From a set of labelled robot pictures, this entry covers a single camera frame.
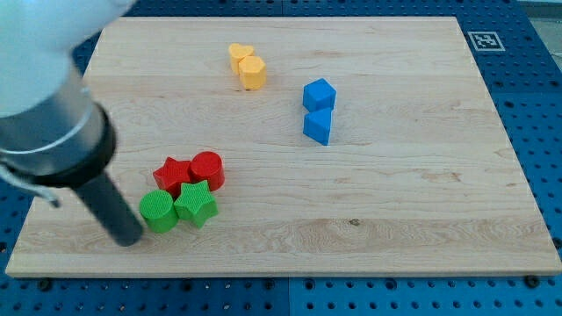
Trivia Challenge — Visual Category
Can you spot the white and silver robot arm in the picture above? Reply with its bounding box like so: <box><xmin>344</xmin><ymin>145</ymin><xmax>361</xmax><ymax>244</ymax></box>
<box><xmin>1</xmin><ymin>0</ymin><xmax>134</xmax><ymax>190</ymax></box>

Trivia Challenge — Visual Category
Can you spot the blue cube block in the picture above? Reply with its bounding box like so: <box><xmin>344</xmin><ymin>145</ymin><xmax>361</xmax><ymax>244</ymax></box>
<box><xmin>302</xmin><ymin>78</ymin><xmax>336</xmax><ymax>111</ymax></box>

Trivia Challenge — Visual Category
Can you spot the yellow hexagon block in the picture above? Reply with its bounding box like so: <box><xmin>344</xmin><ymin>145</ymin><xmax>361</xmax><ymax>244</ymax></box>
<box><xmin>239</xmin><ymin>55</ymin><xmax>267</xmax><ymax>90</ymax></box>

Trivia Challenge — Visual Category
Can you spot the green star block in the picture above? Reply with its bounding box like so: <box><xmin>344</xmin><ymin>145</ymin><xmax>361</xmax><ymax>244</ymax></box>
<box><xmin>173</xmin><ymin>180</ymin><xmax>219</xmax><ymax>228</ymax></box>

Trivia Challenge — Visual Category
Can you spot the blue triangle block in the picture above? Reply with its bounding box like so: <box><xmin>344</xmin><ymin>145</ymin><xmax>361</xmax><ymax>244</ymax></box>
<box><xmin>303</xmin><ymin>108</ymin><xmax>332</xmax><ymax>146</ymax></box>

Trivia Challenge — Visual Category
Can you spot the light wooden board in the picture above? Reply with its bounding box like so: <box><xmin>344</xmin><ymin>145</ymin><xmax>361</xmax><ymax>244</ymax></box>
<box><xmin>6</xmin><ymin>17</ymin><xmax>561</xmax><ymax>278</ymax></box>

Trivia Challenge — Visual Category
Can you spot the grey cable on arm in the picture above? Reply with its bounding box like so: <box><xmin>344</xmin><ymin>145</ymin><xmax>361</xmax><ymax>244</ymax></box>
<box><xmin>0</xmin><ymin>162</ymin><xmax>61</xmax><ymax>209</ymax></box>

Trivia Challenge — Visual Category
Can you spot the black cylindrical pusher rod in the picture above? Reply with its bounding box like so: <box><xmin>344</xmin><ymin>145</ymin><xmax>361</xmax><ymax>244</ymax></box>
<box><xmin>74</xmin><ymin>172</ymin><xmax>143</xmax><ymax>247</ymax></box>

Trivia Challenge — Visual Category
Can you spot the red cylinder block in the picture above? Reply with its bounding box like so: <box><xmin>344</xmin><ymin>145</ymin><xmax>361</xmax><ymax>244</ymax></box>
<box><xmin>189</xmin><ymin>151</ymin><xmax>225</xmax><ymax>191</ymax></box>

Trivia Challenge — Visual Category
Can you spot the yellow heart block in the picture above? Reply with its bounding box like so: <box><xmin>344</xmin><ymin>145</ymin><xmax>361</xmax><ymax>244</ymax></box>
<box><xmin>228</xmin><ymin>43</ymin><xmax>255</xmax><ymax>75</ymax></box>

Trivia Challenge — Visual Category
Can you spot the white fiducial marker tag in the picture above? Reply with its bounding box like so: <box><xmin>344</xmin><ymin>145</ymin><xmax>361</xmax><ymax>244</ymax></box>
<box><xmin>468</xmin><ymin>31</ymin><xmax>505</xmax><ymax>52</ymax></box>

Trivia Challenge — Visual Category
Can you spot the red star block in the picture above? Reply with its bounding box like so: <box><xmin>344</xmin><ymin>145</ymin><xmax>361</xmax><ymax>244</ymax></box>
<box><xmin>153</xmin><ymin>157</ymin><xmax>191</xmax><ymax>198</ymax></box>

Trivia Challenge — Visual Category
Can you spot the green cylinder block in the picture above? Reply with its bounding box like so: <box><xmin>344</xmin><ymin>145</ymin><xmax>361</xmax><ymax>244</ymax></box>
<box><xmin>139</xmin><ymin>190</ymin><xmax>178</xmax><ymax>233</ymax></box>

